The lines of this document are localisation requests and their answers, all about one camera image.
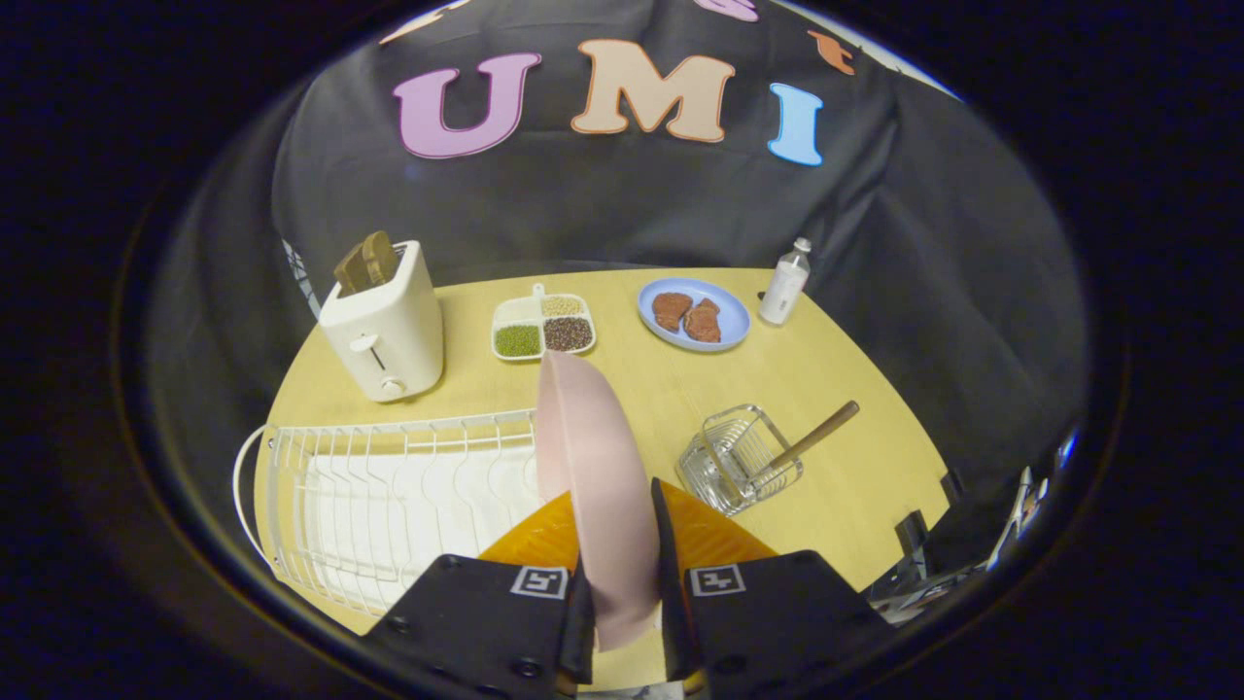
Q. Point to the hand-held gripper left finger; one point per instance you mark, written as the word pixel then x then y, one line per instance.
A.
pixel 486 622

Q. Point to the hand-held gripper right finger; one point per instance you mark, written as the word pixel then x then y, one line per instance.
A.
pixel 777 622

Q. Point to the pink plate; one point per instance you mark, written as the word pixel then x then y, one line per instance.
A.
pixel 603 486

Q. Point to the blue plate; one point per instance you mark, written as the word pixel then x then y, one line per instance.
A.
pixel 694 313

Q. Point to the white divided tray with grains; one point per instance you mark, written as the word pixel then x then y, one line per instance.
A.
pixel 541 327

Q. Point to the white toaster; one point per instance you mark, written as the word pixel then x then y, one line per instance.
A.
pixel 384 326

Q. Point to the white bottle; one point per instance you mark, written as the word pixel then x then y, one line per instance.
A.
pixel 783 286

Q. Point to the brown toast slice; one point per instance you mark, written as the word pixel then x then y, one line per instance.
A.
pixel 351 269
pixel 380 257

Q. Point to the black backdrop cloth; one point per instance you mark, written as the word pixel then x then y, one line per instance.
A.
pixel 622 194

